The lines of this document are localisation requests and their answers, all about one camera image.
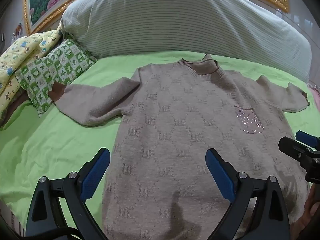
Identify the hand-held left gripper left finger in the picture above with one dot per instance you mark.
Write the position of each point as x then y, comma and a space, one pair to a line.
96, 172

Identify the person's right hand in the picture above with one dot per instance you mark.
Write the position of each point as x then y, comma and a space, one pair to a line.
312, 202

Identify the pink cloth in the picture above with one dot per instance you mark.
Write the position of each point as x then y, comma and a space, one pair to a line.
314, 88

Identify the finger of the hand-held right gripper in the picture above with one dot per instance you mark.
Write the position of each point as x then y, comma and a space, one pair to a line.
308, 138
291, 146

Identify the light green bedsheet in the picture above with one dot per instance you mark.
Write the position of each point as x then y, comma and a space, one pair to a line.
50, 142

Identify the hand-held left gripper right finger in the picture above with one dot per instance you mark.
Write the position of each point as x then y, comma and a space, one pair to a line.
218, 173

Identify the beige knit sweater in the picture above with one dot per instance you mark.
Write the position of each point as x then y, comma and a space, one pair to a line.
175, 130

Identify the green checkered pillow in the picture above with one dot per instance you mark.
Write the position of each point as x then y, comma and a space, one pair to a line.
57, 67

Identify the yellow printed blanket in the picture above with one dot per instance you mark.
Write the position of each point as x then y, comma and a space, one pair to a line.
15, 55

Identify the brown cloth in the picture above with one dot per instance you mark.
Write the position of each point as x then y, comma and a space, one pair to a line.
15, 107

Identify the colourful wall sticker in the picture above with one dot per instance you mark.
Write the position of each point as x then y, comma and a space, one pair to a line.
17, 30

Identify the gold framed floral painting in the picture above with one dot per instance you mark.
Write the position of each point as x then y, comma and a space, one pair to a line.
42, 0

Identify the large striped pillow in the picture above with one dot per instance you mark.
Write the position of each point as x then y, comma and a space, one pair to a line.
175, 17

